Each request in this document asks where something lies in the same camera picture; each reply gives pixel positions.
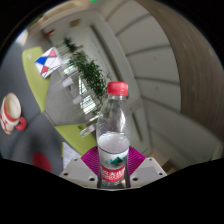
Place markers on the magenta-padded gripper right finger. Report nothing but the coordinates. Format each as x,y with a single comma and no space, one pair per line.
148,170

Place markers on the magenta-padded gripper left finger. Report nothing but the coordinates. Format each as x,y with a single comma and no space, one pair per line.
78,171

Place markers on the clear red-capped water bottle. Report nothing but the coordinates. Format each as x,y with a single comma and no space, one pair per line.
113,133

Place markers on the lime green table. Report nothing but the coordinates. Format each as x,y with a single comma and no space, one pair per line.
35,76
75,138

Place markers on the red floral mug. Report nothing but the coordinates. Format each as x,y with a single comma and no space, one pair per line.
10,115

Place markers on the row of potted plants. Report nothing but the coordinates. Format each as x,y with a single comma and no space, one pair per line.
90,73

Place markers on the white box with coloured triangles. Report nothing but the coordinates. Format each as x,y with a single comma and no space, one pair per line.
48,62

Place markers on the red fire extinguisher cabinet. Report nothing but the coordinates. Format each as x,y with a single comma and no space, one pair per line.
50,33

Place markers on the framed wall picture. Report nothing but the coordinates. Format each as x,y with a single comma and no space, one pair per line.
75,23

